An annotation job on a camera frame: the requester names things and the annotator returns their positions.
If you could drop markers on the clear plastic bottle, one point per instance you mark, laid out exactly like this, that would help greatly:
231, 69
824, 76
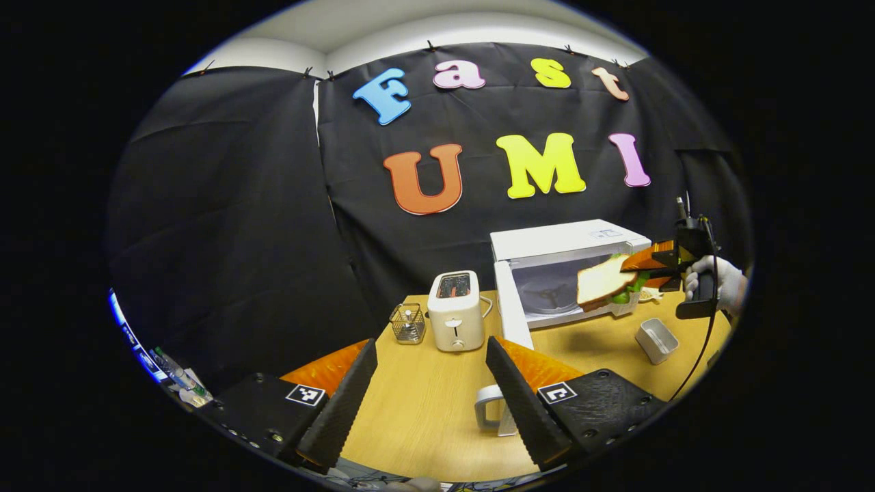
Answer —
179, 374

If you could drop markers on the blue lit screen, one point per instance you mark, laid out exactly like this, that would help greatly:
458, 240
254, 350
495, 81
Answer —
126, 328

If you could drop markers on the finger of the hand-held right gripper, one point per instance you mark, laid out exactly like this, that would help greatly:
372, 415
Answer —
662, 281
649, 258

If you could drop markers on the sandwich with lettuce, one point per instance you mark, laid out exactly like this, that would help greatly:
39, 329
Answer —
601, 281

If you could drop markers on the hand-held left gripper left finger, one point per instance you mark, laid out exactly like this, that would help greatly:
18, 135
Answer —
338, 410

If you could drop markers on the white toaster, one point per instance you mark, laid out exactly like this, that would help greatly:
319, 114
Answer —
454, 314

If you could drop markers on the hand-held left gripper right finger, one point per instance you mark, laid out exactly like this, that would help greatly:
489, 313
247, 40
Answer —
526, 410

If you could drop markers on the white microwave oven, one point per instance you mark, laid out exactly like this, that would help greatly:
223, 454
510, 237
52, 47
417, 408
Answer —
560, 239

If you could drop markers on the white divided dish with beans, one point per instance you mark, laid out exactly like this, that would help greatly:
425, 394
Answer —
651, 294

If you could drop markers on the white mug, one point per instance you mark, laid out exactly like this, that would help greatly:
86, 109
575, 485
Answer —
487, 408

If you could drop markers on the white rectangular plate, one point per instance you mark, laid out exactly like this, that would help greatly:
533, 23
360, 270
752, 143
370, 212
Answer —
656, 339

